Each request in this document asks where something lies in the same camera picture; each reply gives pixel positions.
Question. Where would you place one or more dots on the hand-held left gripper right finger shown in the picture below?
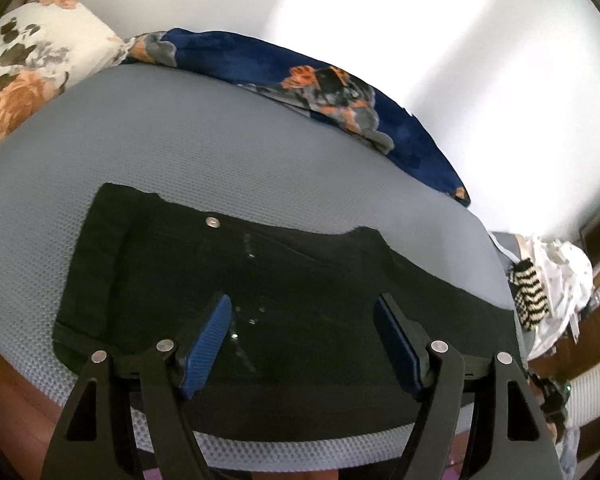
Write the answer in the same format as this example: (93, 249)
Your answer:
(397, 347)

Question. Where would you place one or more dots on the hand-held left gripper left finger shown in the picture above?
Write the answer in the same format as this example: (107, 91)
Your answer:
(207, 345)

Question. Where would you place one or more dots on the black pants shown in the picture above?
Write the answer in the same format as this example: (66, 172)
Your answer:
(305, 280)

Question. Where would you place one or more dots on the white ribbed panel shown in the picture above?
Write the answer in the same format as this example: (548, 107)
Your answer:
(590, 395)

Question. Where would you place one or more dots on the black white striped knit cloth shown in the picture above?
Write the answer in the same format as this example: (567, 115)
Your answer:
(530, 295)

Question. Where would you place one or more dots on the white clothes pile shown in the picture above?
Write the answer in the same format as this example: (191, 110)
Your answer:
(565, 270)

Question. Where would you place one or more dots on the grey piped cushion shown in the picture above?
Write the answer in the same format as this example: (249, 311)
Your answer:
(505, 245)

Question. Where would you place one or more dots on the grey mesh bed mattress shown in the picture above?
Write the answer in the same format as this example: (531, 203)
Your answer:
(230, 150)

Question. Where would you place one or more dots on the navy floral blanket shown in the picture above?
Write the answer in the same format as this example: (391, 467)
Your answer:
(260, 60)

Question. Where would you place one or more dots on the white floral pillow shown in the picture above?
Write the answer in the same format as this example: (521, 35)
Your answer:
(40, 50)

